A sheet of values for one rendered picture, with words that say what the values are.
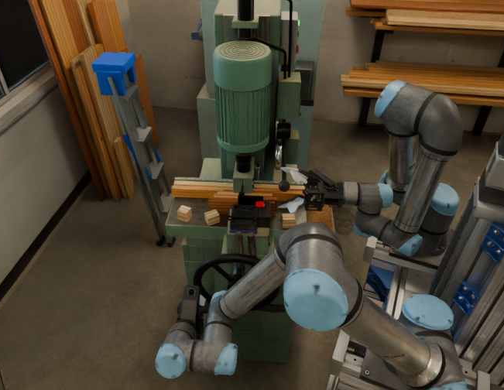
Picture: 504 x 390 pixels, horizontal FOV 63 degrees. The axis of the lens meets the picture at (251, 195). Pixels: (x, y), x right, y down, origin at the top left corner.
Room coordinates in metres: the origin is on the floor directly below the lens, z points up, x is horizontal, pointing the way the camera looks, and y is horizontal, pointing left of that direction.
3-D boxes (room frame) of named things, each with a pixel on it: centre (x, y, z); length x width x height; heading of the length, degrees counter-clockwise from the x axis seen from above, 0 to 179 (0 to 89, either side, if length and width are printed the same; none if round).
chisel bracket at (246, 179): (1.23, 0.03, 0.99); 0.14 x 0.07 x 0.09; 177
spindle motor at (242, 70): (1.21, 0.03, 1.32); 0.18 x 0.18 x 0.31
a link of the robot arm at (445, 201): (1.08, -0.64, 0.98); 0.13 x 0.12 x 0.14; 44
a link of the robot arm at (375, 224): (0.99, -0.39, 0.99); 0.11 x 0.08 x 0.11; 44
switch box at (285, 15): (1.52, -0.13, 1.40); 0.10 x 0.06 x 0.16; 177
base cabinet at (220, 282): (1.33, 0.02, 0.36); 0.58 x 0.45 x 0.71; 177
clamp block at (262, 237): (1.02, 0.01, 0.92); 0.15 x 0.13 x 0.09; 87
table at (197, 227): (1.10, 0.00, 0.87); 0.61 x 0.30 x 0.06; 87
